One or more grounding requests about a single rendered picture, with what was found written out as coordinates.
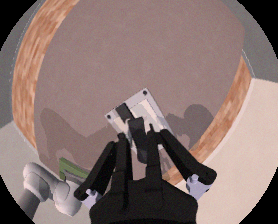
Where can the black faucet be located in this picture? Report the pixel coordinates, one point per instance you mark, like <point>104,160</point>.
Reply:
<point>136,125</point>

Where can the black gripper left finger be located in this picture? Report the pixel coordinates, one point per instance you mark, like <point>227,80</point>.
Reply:
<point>95,185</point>

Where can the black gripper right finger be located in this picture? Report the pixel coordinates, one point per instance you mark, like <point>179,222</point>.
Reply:
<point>199,178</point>

